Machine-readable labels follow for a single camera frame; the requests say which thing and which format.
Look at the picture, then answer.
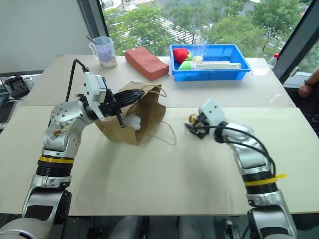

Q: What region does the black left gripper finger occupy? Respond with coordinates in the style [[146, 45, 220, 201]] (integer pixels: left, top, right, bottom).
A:
[[115, 94, 145, 108], [112, 89, 146, 98]]

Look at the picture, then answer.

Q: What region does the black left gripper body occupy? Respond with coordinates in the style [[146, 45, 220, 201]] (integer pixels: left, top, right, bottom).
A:
[[99, 88, 125, 128]]

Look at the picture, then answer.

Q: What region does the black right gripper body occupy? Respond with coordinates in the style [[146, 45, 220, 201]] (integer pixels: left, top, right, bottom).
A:
[[196, 113, 213, 140]]

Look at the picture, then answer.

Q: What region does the brown paper bag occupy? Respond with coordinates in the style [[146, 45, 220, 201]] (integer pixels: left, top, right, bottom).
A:
[[95, 81, 177, 146]]

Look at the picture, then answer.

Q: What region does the white plush toy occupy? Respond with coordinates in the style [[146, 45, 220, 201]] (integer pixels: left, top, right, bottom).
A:
[[124, 113, 143, 131]]

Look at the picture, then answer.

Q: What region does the green plush toy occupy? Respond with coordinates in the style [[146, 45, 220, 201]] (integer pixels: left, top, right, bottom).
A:
[[178, 61, 199, 71]]

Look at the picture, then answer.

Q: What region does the red strawberry plush toy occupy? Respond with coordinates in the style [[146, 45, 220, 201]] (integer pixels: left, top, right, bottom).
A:
[[173, 48, 195, 62]]

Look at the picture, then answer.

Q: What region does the bystander's hand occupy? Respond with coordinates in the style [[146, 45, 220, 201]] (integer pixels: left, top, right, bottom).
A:
[[298, 83, 314, 99]]

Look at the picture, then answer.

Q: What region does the red brick block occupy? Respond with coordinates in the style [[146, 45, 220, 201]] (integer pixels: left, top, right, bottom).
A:
[[125, 46, 170, 81]]

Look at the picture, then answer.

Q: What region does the clear plastic measuring cup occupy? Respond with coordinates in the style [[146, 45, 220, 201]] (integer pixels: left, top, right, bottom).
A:
[[89, 36, 118, 68]]

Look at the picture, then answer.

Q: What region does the blue plastic bin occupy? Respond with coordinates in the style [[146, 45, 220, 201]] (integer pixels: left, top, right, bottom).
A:
[[169, 44, 252, 82]]

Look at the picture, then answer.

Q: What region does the long white box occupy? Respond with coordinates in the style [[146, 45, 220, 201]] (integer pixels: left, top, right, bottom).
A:
[[196, 60, 242, 70]]

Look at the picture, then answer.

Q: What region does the clear drinking glass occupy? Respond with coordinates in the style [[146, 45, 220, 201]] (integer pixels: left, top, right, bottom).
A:
[[193, 34, 209, 63]]

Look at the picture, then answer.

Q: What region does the plastic bottle with red cap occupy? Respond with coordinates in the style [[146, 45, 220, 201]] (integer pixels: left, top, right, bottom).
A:
[[268, 53, 281, 69]]

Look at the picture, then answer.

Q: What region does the black box device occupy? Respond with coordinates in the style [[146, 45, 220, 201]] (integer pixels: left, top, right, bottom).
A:
[[4, 76, 31, 99]]

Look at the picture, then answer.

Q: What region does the dark flat tablet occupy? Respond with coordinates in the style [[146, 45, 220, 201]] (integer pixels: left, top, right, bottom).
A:
[[0, 100, 16, 124]]

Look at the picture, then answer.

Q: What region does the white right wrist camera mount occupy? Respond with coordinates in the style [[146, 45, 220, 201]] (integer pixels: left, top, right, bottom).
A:
[[198, 98, 225, 125]]

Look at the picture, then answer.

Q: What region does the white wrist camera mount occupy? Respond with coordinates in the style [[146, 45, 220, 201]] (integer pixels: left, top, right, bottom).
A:
[[79, 72, 111, 122], [198, 98, 225, 125]]

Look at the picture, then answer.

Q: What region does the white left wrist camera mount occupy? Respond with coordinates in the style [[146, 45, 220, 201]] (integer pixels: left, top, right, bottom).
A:
[[79, 72, 111, 122]]

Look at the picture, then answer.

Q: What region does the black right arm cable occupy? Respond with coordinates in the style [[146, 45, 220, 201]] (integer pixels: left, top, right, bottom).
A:
[[199, 125, 276, 180]]

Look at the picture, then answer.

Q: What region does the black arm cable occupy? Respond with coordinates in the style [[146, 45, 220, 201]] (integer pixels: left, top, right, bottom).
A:
[[65, 59, 90, 102], [199, 125, 276, 180]]

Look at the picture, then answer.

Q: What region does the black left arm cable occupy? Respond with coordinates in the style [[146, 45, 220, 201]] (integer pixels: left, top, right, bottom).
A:
[[65, 59, 90, 102]]

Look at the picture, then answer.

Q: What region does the yellow cable tie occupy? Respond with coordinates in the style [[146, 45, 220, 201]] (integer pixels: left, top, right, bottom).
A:
[[244, 173, 288, 187]]

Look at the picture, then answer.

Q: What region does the dark window frame post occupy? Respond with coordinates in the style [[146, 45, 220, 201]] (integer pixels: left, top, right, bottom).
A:
[[278, 0, 319, 84], [76, 0, 110, 37]]

